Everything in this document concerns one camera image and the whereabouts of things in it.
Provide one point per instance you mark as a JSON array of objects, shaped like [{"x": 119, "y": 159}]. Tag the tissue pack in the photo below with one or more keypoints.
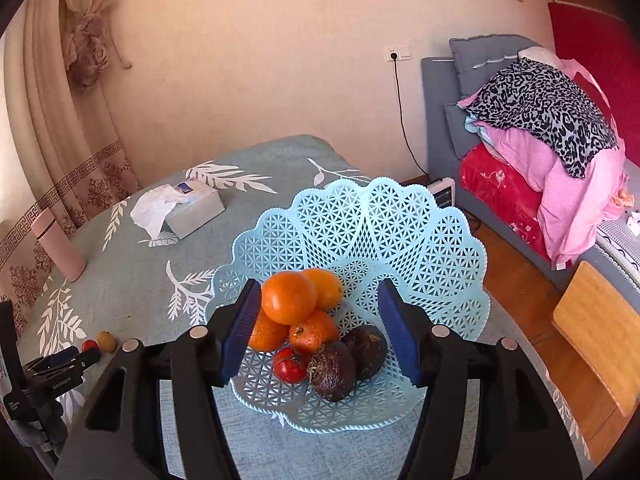
[{"x": 192, "y": 210}]

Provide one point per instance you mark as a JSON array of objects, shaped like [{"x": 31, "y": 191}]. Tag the wooden chair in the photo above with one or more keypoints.
[{"x": 597, "y": 325}]

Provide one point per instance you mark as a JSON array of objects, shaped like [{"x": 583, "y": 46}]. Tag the small pink toy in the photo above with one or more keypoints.
[{"x": 625, "y": 197}]

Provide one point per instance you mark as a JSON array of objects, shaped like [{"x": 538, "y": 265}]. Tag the large deep orange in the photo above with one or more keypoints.
[{"x": 265, "y": 337}]

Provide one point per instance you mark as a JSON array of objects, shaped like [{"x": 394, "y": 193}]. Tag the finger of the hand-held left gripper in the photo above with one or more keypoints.
[
  {"x": 60, "y": 356},
  {"x": 85, "y": 358}
]

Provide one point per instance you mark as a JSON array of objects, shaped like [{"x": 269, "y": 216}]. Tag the small grey cushion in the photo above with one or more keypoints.
[{"x": 457, "y": 130}]

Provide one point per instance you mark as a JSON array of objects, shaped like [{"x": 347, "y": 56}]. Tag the white patterned bed cover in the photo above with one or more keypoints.
[{"x": 620, "y": 245}]

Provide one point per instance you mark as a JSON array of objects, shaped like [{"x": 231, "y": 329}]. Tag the pink tumbler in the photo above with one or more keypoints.
[{"x": 57, "y": 245}]

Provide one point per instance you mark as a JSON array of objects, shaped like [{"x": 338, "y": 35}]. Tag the light blue plastic basket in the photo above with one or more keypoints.
[{"x": 400, "y": 220}]

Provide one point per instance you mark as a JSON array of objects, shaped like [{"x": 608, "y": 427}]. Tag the round orange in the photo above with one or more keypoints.
[{"x": 289, "y": 297}]

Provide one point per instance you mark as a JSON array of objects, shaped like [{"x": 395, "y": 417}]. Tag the white wall socket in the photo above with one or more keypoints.
[{"x": 398, "y": 52}]

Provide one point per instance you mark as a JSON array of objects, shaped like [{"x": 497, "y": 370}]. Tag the red tomato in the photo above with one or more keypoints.
[{"x": 290, "y": 365}]

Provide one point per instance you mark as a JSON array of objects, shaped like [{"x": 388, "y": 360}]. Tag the small red fruit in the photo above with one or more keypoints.
[{"x": 90, "y": 345}]

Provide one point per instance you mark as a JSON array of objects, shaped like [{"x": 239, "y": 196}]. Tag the red floral blanket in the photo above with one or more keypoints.
[{"x": 495, "y": 185}]

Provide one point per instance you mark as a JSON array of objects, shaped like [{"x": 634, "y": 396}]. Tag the leopard print cloth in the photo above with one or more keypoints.
[{"x": 545, "y": 105}]

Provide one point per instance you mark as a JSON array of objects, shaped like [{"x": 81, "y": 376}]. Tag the large grey cushion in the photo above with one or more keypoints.
[{"x": 480, "y": 60}]

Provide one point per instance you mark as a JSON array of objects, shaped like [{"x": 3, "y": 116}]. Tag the yellowish orange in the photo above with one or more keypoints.
[{"x": 329, "y": 285}]

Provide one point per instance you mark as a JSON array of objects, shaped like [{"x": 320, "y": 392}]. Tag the brown kiwi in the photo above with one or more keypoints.
[{"x": 106, "y": 341}]

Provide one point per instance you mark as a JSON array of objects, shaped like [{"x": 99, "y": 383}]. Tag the red padded headboard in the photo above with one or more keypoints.
[{"x": 595, "y": 45}]

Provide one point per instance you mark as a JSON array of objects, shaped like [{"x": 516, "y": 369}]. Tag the grey sofa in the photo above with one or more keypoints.
[{"x": 435, "y": 110}]

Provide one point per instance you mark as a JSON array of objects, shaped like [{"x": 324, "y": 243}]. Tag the mandarin with stem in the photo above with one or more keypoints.
[{"x": 315, "y": 332}]

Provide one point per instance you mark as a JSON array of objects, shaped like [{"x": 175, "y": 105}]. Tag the floral curtain tieback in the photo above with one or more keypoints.
[{"x": 89, "y": 55}]

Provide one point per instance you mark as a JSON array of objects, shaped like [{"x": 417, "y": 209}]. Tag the white space heater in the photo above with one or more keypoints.
[{"x": 442, "y": 192}]

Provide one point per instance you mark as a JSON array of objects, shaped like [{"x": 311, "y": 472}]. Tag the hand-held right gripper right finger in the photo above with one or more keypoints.
[{"x": 397, "y": 330}]

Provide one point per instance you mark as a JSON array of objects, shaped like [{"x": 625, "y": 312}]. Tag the beige patterned curtain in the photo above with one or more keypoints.
[{"x": 55, "y": 160}]

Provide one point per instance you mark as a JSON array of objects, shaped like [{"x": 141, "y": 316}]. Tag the dark wrinkled passion fruit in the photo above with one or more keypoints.
[
  {"x": 332, "y": 370},
  {"x": 369, "y": 355}
]

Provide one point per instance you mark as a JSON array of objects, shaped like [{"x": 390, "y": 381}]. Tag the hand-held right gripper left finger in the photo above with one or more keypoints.
[{"x": 245, "y": 330}]

